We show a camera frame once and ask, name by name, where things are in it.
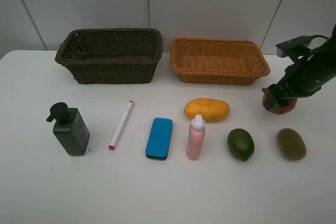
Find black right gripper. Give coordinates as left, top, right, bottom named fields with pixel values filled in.
left=263, top=49, right=335, bottom=111

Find red pomegranate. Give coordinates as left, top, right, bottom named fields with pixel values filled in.
left=261, top=88, right=297, bottom=115

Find brown kiwi fruit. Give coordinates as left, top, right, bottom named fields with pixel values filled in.
left=277, top=128, right=307, bottom=161

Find green avocado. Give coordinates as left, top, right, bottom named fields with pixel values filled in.
left=227, top=129, right=255, bottom=162

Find yellow mango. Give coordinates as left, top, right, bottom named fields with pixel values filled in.
left=184, top=98, right=230, bottom=122

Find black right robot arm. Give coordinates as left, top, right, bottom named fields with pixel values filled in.
left=262, top=29, right=335, bottom=115

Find pink bottle white cap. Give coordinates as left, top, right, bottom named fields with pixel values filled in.
left=186, top=114, right=205, bottom=161

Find orange wicker basket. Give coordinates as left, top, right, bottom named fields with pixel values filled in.
left=171, top=38, right=270, bottom=85

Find blue whiteboard eraser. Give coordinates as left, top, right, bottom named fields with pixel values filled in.
left=145, top=118, right=173, bottom=160

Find white marker pink caps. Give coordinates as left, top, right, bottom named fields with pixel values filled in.
left=108, top=100, right=134, bottom=151

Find dark brown wicker basket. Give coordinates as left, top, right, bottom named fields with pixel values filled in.
left=55, top=28, right=163, bottom=84

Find dark green pump bottle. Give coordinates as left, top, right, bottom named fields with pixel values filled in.
left=46, top=102, right=90, bottom=156

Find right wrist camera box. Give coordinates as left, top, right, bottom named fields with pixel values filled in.
left=276, top=35, right=313, bottom=58

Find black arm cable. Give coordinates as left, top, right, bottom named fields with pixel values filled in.
left=308, top=34, right=330, bottom=41

